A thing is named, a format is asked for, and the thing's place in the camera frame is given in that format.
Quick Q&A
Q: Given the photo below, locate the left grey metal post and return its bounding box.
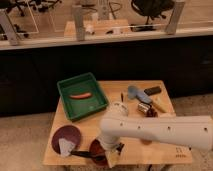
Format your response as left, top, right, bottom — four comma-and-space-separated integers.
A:
0, 9, 19, 46

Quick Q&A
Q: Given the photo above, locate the black rectangular block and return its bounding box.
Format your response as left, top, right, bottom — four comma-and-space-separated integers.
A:
144, 86, 162, 95

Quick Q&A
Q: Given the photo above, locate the wooden block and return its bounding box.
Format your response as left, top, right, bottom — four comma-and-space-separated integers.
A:
152, 98, 166, 113

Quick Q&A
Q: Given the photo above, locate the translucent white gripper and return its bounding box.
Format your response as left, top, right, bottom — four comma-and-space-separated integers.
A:
105, 143, 124, 168

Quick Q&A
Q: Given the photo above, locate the wooden table top board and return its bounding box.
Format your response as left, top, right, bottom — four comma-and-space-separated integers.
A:
43, 80, 192, 166

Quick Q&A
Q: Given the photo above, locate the green plastic tray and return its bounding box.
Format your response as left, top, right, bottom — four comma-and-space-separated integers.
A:
57, 73, 109, 121

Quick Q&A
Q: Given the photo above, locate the orange sausage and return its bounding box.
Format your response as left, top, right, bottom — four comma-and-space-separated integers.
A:
69, 93, 92, 99

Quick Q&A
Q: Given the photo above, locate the middle grey metal post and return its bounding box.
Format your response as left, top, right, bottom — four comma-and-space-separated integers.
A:
72, 5, 85, 41

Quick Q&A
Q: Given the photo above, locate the dark maroon plate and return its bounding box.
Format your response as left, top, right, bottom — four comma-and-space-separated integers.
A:
51, 125, 82, 154

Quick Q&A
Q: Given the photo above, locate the dark red grape bunch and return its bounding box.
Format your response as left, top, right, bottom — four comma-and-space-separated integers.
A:
146, 108, 158, 117

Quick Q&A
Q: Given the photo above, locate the right grey metal post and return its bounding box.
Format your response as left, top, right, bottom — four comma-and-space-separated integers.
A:
165, 0, 185, 35

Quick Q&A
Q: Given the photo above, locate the orange fruit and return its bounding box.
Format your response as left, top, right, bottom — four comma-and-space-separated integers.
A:
141, 140, 152, 145

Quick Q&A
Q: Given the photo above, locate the grey metal post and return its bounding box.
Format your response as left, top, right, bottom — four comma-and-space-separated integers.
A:
165, 0, 185, 35
0, 9, 19, 46
72, 5, 85, 41

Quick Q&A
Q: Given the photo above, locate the black office chair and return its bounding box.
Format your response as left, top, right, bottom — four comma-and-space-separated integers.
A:
131, 0, 174, 23

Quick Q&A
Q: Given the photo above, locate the red bowl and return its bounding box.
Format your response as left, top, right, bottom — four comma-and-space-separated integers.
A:
89, 139, 108, 166

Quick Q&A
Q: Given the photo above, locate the crumpled grey cloth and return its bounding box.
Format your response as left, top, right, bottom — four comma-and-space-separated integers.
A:
59, 138, 75, 157

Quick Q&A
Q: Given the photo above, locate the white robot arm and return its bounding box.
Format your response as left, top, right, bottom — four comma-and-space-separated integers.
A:
98, 101, 213, 151

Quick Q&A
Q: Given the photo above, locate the small metal can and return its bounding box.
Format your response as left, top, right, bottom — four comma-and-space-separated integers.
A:
138, 103, 150, 114

